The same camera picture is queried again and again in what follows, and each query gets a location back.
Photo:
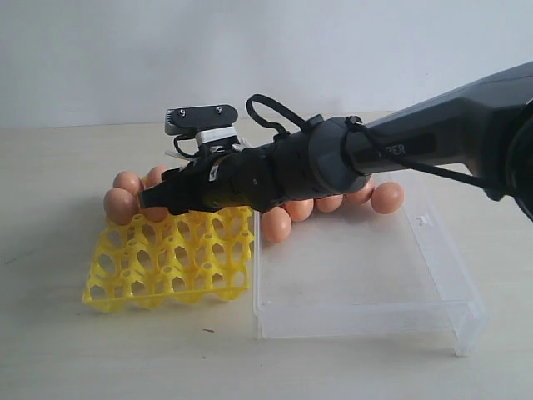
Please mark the brown egg slot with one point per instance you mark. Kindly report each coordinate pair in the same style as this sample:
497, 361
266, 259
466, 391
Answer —
154, 176
128, 181

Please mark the clear plastic bin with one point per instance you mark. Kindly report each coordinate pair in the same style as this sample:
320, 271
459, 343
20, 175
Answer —
357, 272

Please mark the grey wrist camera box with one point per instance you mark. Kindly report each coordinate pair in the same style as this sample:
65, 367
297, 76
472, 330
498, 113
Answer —
204, 124

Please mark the yellow plastic egg tray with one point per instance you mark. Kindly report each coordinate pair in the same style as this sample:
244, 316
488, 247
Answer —
184, 257

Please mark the brown egg column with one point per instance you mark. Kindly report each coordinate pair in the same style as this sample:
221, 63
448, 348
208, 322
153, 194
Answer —
155, 214

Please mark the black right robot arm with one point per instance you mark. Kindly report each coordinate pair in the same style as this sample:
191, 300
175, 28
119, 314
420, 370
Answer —
479, 134

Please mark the brown egg mid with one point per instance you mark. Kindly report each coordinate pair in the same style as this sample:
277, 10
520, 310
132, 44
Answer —
363, 195

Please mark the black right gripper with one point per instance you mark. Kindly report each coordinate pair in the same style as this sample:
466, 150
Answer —
240, 179

